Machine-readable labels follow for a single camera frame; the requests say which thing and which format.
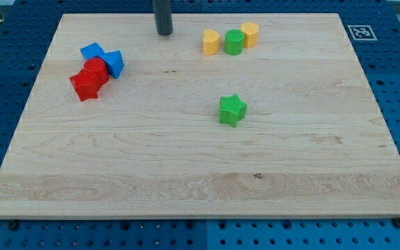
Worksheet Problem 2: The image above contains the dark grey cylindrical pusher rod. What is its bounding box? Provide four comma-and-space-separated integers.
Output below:
152, 0, 173, 35

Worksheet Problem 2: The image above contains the yellow hexagon block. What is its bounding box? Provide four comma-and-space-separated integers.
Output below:
240, 22, 260, 49

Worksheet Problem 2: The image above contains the red star block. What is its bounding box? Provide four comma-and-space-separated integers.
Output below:
69, 69, 101, 101

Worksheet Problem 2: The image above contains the green star block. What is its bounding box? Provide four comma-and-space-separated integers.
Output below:
219, 94, 247, 128

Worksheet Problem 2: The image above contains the yellow heart block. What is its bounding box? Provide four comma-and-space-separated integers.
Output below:
203, 29, 221, 56

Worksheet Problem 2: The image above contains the blue triangle block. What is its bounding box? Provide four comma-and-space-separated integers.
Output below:
99, 51, 124, 78

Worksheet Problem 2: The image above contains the green cylinder block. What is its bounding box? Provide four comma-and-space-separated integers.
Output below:
224, 29, 244, 56

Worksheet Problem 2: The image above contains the blue cube block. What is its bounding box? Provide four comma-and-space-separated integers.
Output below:
80, 42, 105, 60

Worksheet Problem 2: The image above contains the red cylinder block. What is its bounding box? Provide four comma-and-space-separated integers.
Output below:
83, 57, 110, 85

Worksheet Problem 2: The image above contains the light wooden board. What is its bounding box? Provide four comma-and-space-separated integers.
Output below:
0, 13, 400, 220

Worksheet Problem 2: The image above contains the white fiducial marker tag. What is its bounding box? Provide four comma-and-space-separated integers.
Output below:
348, 24, 377, 41

